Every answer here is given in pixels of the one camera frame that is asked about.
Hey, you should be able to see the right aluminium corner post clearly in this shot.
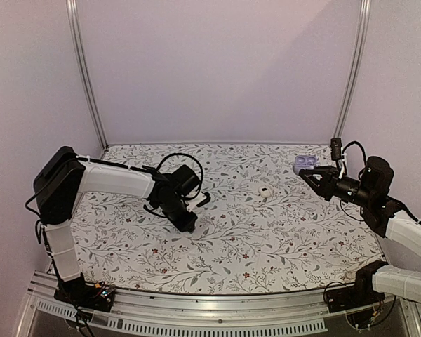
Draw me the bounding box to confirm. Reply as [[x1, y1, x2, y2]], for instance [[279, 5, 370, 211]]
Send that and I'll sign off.
[[333, 0, 372, 138]]

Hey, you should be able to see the aluminium frame rail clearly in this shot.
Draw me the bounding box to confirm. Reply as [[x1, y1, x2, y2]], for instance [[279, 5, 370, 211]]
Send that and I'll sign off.
[[15, 272, 421, 336]]

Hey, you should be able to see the left aluminium corner post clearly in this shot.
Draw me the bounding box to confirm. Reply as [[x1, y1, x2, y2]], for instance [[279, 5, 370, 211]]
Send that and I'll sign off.
[[65, 0, 109, 150]]

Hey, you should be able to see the white earbud charging case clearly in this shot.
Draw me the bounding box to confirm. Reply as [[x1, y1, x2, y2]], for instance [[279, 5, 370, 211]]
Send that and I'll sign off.
[[258, 186, 272, 198]]

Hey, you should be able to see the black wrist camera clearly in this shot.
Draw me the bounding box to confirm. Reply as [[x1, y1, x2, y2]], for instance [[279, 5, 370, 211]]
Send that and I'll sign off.
[[330, 138, 347, 176], [186, 192, 211, 212]]

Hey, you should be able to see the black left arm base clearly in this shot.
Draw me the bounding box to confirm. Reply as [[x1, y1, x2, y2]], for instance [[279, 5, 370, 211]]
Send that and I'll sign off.
[[54, 272, 116, 312]]

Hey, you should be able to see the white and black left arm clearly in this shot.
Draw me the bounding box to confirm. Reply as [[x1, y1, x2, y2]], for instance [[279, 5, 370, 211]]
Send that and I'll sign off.
[[25, 146, 210, 305]]

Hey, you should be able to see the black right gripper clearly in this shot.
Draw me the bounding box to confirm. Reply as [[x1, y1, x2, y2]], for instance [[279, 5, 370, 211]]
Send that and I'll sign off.
[[300, 166, 375, 208]]

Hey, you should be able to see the purple earbud charging case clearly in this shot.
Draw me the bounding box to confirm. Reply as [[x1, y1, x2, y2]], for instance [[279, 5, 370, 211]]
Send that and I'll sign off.
[[292, 155, 319, 176]]

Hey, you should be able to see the aluminium corner post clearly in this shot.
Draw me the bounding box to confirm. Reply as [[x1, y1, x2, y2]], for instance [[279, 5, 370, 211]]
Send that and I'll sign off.
[[65, 0, 109, 150], [333, 0, 372, 138]]

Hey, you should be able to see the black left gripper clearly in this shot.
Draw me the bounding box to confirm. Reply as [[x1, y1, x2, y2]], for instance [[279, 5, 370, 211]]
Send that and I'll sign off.
[[158, 197, 199, 234]]

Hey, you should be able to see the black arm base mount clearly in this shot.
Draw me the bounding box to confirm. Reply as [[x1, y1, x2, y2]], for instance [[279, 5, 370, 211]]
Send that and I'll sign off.
[[323, 260, 388, 313]]

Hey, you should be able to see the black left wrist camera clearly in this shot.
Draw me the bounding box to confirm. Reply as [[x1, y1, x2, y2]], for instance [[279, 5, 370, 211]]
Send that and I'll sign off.
[[186, 192, 211, 212]]

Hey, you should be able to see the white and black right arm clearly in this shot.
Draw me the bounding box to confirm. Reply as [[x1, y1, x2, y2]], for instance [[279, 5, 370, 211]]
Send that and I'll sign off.
[[299, 156, 421, 312]]

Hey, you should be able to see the floral patterned table mat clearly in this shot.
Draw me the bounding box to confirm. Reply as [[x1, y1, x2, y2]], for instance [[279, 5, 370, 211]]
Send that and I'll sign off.
[[72, 144, 383, 294]]

